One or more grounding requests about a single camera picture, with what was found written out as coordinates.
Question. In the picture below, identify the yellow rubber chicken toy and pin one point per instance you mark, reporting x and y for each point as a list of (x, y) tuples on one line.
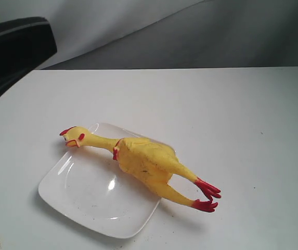
[(151, 163)]

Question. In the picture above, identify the white square plate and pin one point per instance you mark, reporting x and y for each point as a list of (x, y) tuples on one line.
[(87, 186)]

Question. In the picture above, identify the grey backdrop cloth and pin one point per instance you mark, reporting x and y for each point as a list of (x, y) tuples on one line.
[(166, 34)]

